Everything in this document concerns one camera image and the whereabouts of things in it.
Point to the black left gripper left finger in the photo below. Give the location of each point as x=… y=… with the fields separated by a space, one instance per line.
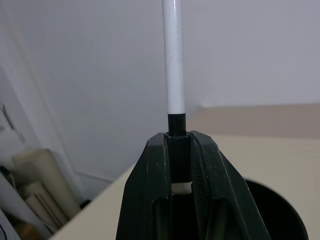
x=142 y=190

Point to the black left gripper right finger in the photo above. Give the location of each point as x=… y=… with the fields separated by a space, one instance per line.
x=220 y=185

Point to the white marker with black cap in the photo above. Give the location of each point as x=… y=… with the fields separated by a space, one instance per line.
x=174 y=62

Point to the black cup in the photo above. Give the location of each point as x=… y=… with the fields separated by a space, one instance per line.
x=277 y=212

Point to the cream rolled sheets pile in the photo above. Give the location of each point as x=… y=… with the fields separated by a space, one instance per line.
x=35 y=190

